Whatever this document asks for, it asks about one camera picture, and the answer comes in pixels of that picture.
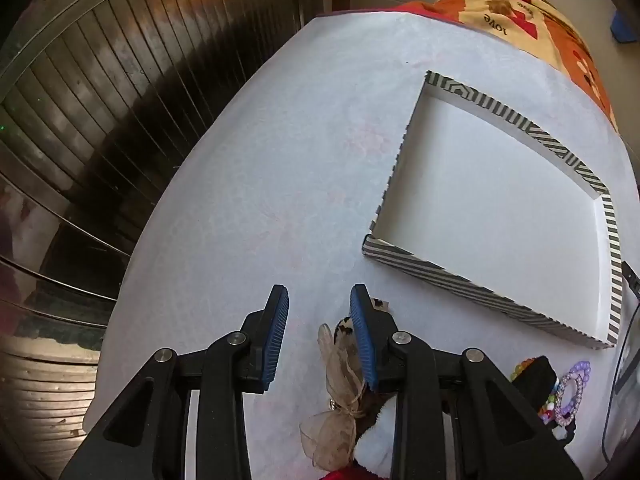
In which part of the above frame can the black case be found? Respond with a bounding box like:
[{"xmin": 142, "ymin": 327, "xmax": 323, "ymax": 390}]
[{"xmin": 512, "ymin": 356, "xmax": 558, "ymax": 401}]

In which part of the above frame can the multicoloured bead bracelet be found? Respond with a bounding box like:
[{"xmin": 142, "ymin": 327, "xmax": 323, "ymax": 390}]
[{"xmin": 510, "ymin": 357, "xmax": 558, "ymax": 423}]

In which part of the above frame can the black cable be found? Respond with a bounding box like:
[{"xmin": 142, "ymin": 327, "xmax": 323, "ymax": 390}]
[{"xmin": 601, "ymin": 305, "xmax": 640, "ymax": 461}]

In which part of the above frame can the orange printed blanket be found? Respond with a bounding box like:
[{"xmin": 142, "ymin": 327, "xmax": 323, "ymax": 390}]
[{"xmin": 390, "ymin": 0, "xmax": 618, "ymax": 131}]

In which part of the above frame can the striped shallow cardboard box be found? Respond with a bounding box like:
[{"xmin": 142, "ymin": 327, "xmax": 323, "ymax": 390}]
[{"xmin": 362, "ymin": 71, "xmax": 624, "ymax": 350}]

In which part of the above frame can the red bow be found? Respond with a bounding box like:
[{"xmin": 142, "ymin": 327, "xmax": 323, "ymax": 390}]
[{"xmin": 320, "ymin": 465, "xmax": 386, "ymax": 480}]

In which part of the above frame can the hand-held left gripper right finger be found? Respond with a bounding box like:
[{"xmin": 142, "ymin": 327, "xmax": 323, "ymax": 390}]
[{"xmin": 349, "ymin": 284, "xmax": 583, "ymax": 480}]

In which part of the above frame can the slatted wooden panel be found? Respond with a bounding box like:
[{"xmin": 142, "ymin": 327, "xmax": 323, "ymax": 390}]
[{"xmin": 0, "ymin": 0, "xmax": 323, "ymax": 480}]

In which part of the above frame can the white table cover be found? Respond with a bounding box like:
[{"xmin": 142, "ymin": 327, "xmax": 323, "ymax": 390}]
[{"xmin": 82, "ymin": 10, "xmax": 640, "ymax": 480}]

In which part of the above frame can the white fluffy hair clip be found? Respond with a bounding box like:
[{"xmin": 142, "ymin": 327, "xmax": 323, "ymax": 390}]
[{"xmin": 355, "ymin": 400, "xmax": 396, "ymax": 476}]

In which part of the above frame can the blue cloth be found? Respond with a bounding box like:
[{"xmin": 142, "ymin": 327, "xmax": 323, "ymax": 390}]
[{"xmin": 611, "ymin": 10, "xmax": 638, "ymax": 45}]

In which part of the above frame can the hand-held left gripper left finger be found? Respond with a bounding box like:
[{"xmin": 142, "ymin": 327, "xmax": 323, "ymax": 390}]
[{"xmin": 60, "ymin": 284, "xmax": 291, "ymax": 480}]

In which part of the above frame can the pink striped bracelet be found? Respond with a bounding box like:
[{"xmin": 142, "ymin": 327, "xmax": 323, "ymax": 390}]
[{"xmin": 554, "ymin": 374, "xmax": 585, "ymax": 428}]

